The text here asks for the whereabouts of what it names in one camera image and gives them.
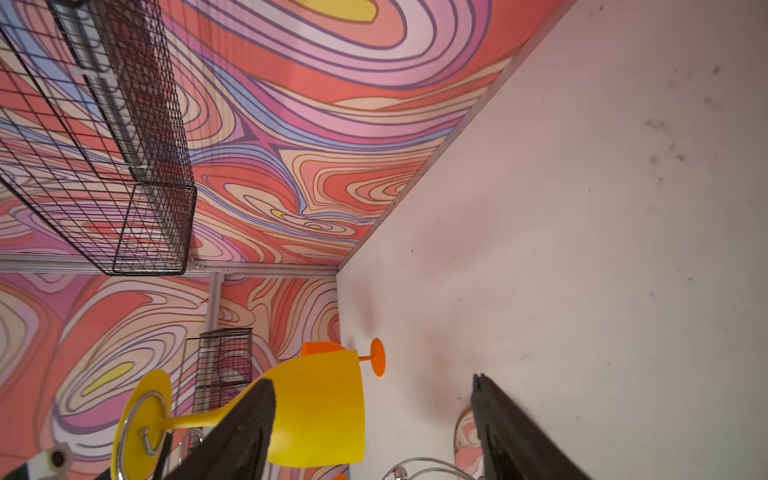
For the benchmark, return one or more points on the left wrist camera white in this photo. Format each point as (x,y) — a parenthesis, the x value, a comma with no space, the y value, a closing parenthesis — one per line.
(49,464)

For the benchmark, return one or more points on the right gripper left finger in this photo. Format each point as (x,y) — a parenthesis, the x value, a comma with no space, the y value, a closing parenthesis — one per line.
(237,446)

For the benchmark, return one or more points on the left black wire basket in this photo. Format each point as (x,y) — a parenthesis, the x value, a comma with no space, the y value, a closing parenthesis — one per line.
(197,382)

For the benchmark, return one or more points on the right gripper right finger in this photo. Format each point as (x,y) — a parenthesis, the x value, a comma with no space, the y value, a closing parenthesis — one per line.
(513,445)

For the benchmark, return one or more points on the black wire basket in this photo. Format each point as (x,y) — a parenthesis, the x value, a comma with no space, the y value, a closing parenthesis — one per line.
(197,382)
(92,139)

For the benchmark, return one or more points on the back black wire basket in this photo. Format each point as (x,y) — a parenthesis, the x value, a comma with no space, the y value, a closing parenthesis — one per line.
(92,139)

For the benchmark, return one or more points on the back yellow wine glass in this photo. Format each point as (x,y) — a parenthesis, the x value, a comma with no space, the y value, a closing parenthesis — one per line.
(320,416)

